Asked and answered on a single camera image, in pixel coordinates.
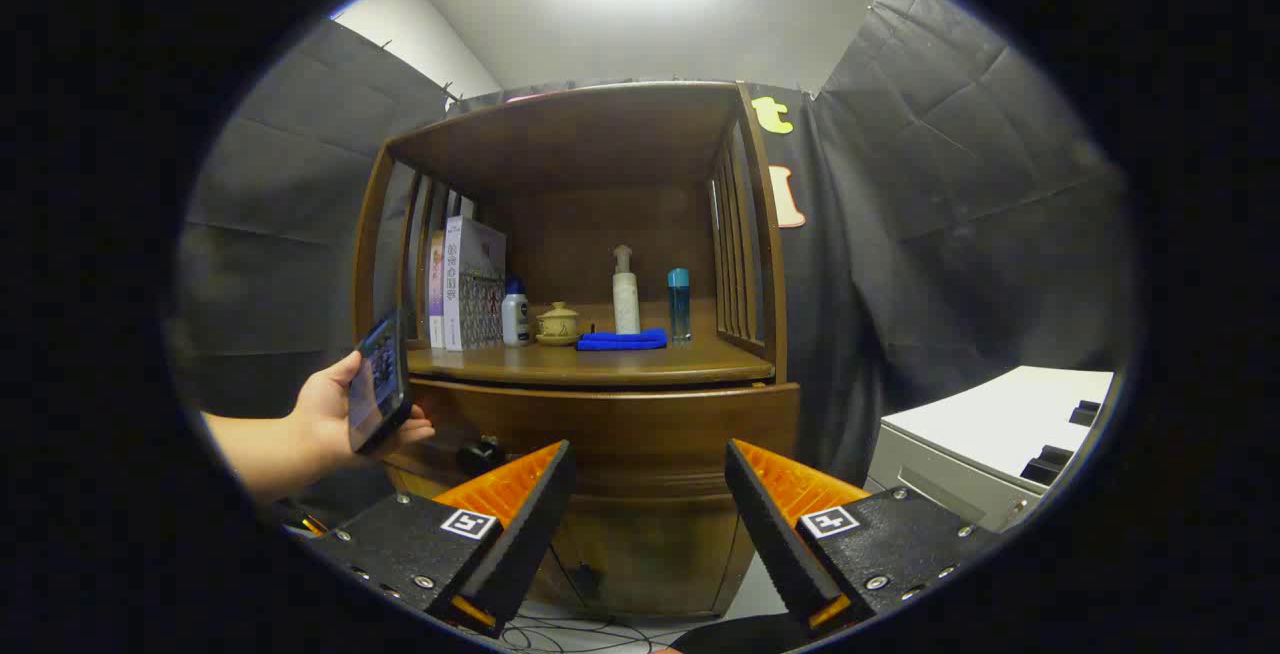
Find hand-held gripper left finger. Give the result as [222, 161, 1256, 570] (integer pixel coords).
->
[300, 439, 578, 638]

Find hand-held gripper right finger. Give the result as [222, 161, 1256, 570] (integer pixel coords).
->
[724, 439, 1001, 638]

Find black round drawer knob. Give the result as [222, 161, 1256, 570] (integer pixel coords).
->
[457, 437, 507, 478]

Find brown wooden drawer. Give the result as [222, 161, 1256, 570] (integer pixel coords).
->
[385, 377, 803, 500]

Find black smartphone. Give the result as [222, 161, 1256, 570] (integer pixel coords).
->
[347, 309, 413, 455]

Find wooden countertop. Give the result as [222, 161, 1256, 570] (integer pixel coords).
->
[405, 299, 776, 387]

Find white drawer cabinet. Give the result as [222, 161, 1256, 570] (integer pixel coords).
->
[865, 366, 1116, 533]

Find brown wooden cabinet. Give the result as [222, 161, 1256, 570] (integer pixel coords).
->
[350, 81, 803, 620]

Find beige lidded tea cup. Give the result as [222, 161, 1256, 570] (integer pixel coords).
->
[535, 301, 582, 347]

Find blue folded cloth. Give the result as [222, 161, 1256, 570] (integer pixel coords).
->
[576, 327, 669, 352]

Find white bottle blue cap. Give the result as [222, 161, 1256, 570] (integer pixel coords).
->
[501, 277, 532, 348]

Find orange black tool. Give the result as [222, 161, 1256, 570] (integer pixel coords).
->
[283, 499, 329, 538]

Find blue transparent bottle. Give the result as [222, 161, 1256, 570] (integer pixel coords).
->
[668, 268, 693, 342]

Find white pump bottle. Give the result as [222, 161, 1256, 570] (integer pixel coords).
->
[611, 244, 642, 336]

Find white patterned book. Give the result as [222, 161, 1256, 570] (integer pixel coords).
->
[443, 216, 508, 352]

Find purple spine book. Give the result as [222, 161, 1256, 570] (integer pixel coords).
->
[428, 230, 448, 349]

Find black floor cables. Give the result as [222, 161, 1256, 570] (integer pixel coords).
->
[500, 544, 701, 654]

